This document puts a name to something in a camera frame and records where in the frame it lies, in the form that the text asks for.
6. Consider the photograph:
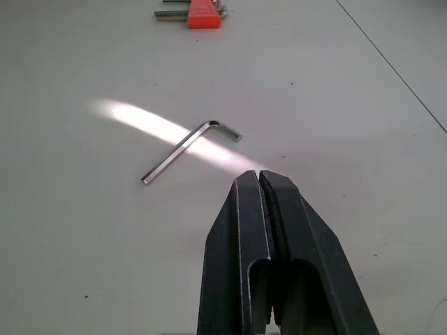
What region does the orange hex key holder set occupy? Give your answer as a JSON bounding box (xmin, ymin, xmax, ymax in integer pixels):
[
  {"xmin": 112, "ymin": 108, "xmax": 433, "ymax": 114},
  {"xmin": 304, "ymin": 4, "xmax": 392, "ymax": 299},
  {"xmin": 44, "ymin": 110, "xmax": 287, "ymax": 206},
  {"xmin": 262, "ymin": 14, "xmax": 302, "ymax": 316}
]
[{"xmin": 186, "ymin": 0, "xmax": 222, "ymax": 29}]

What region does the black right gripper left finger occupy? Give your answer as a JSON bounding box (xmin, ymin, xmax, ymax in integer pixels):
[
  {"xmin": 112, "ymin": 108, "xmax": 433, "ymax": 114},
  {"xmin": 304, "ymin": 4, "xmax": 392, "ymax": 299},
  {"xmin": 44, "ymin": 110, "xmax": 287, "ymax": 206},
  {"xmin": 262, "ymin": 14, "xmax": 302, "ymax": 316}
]
[{"xmin": 196, "ymin": 170, "xmax": 274, "ymax": 335}]

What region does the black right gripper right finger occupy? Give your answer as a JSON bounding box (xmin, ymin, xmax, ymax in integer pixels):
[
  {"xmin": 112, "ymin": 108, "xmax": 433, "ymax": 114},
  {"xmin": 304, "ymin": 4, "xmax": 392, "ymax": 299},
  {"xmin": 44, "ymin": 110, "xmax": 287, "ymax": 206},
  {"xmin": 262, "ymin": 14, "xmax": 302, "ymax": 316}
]
[{"xmin": 259, "ymin": 169, "xmax": 380, "ymax": 335}]

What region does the silver hex key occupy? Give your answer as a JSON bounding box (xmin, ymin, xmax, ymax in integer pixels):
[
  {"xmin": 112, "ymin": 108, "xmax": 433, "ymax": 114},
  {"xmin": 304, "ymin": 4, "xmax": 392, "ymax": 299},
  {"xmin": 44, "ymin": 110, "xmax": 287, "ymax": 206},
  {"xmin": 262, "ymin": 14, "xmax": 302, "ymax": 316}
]
[{"xmin": 140, "ymin": 119, "xmax": 242, "ymax": 186}]

